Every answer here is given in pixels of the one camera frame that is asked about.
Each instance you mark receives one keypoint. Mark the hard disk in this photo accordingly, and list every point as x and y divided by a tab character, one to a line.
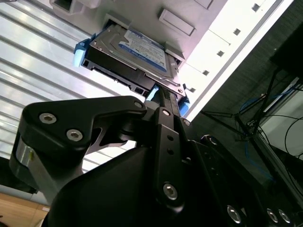
142	47

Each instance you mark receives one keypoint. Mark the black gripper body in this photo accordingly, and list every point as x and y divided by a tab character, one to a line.
118	189

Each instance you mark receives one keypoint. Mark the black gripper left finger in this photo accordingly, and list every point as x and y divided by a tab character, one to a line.
71	118

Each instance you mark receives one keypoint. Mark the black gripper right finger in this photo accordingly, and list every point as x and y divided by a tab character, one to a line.
208	156

